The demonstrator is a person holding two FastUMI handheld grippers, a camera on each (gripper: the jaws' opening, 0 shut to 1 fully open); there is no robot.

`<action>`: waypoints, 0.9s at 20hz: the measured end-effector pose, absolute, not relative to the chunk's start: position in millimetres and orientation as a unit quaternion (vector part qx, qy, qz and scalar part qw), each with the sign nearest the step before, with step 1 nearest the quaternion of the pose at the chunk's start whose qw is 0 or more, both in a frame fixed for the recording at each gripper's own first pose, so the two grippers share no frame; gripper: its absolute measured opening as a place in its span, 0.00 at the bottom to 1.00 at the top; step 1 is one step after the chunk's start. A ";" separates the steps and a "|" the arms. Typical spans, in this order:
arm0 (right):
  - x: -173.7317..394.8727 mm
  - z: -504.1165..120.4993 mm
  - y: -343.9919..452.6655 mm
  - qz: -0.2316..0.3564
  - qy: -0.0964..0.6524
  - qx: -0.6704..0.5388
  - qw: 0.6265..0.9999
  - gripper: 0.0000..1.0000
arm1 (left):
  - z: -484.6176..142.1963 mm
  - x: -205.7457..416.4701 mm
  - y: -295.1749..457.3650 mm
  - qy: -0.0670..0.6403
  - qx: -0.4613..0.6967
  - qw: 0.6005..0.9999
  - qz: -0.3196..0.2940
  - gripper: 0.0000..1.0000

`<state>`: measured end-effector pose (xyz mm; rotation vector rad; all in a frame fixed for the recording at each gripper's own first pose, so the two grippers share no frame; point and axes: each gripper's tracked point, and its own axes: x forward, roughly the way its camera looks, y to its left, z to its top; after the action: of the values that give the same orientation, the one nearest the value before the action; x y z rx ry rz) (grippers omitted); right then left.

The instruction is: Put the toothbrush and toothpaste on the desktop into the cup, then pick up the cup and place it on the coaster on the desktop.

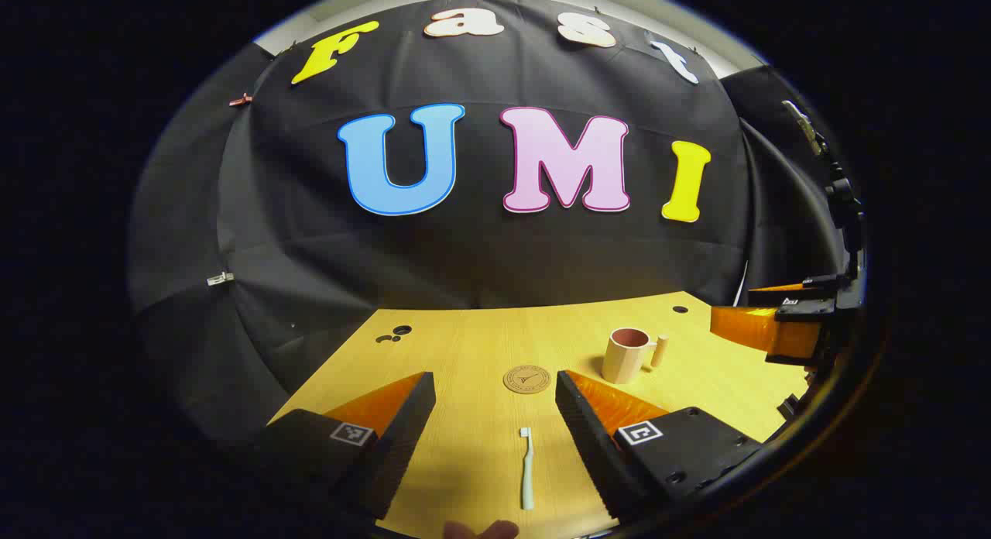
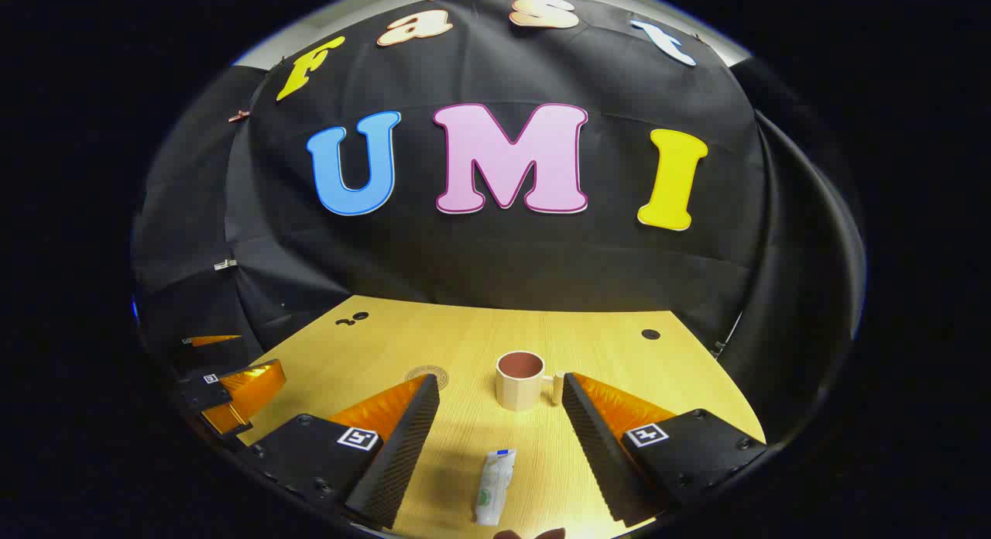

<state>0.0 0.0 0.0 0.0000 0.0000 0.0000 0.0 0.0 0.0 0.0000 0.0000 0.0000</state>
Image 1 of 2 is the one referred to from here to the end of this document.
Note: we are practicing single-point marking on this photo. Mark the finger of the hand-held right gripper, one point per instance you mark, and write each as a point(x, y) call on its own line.
point(813, 289)
point(762, 330)

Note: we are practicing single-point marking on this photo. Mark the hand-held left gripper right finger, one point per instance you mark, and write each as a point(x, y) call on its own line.
point(588, 438)

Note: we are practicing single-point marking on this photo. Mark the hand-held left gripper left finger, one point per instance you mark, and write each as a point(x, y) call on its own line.
point(402, 438)

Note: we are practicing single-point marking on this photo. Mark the pale green toothbrush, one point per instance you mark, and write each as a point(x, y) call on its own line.
point(527, 469)

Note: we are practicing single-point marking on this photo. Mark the round brown coaster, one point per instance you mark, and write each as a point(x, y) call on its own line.
point(526, 379)

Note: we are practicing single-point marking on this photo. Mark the beige cup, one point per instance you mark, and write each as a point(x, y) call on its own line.
point(623, 357)

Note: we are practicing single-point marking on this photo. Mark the wooden desktop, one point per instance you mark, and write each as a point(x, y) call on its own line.
point(480, 345)

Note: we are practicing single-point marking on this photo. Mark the metal clip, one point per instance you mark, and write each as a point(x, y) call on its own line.
point(805, 128)
point(221, 278)

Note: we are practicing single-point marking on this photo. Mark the black backdrop cloth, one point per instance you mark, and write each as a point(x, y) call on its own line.
point(480, 260)

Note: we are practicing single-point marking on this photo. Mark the red clip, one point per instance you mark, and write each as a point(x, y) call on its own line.
point(241, 100)

